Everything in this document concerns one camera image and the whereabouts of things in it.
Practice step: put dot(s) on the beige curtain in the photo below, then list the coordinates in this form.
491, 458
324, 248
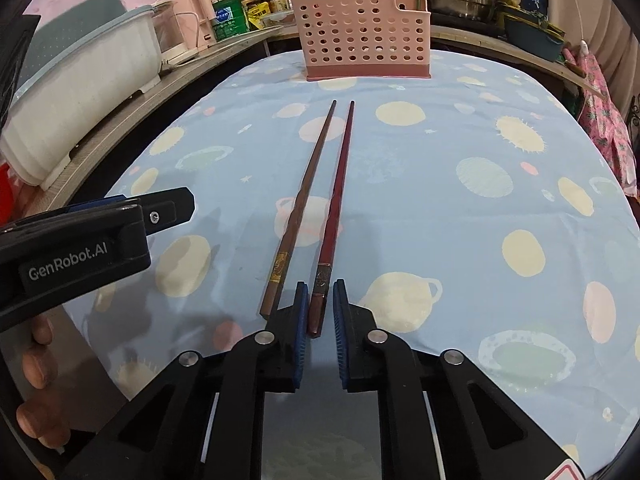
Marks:
602, 28

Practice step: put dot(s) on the white blender jar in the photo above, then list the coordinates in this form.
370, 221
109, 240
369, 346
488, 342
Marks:
173, 48

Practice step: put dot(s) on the white dish rack tub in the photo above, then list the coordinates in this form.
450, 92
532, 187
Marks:
79, 67

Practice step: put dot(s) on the pink electric kettle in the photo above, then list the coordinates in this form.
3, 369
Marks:
195, 20

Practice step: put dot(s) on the dark blue basin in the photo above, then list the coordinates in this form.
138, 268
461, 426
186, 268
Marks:
533, 39

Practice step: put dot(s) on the pink floral garment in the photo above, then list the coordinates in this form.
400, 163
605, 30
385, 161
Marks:
605, 126

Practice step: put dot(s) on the green box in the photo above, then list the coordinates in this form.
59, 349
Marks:
229, 19

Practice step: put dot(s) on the maroon chopstick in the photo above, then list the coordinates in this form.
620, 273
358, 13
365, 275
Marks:
319, 295

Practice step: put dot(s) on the blue dotted tablecloth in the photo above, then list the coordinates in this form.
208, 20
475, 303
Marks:
476, 215

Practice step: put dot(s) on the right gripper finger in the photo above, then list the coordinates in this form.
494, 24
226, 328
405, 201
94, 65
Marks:
97, 203
165, 209

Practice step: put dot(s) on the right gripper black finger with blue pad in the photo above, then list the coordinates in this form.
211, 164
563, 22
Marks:
440, 416
202, 416

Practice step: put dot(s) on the person's left hand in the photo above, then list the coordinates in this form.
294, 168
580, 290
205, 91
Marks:
41, 415

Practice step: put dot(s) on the brown chopstick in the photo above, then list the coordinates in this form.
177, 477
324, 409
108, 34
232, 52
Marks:
282, 259

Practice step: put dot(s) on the pink perforated utensil holder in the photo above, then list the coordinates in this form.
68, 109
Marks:
364, 38

